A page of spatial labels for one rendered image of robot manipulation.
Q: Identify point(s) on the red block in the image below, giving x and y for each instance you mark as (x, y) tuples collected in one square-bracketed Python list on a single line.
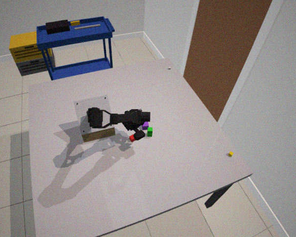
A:
[(131, 138)]

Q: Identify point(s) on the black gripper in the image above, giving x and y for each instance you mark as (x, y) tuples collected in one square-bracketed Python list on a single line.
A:
[(139, 134)]

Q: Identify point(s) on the purple cube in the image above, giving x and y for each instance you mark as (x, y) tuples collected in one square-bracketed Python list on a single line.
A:
[(145, 126)]

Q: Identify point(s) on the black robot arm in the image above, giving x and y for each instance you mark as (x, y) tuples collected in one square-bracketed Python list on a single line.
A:
[(133, 116)]

